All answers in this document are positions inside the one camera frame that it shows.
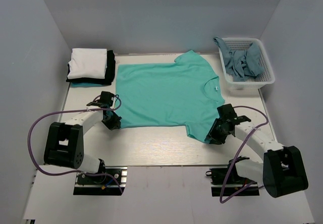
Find teal green t shirt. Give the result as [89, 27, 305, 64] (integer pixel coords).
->
[116, 50, 225, 143]

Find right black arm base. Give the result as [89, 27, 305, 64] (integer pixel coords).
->
[205, 166, 259, 197]

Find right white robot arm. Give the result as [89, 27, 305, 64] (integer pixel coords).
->
[205, 104, 308, 203]

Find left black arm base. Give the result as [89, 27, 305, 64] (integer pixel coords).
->
[73, 167, 128, 196]

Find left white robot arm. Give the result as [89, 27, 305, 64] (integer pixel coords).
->
[44, 91, 122, 183]

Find folded black t shirt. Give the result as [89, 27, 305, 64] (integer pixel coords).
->
[66, 50, 116, 85]

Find folded teal t shirt bottom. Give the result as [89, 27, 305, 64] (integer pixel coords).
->
[71, 83, 104, 88]

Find grey blue crumpled t shirt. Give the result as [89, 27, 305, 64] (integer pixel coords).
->
[213, 37, 264, 82]

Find white plastic basket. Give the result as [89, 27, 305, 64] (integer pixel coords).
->
[219, 37, 275, 91]

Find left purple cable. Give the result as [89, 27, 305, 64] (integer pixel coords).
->
[27, 94, 124, 194]

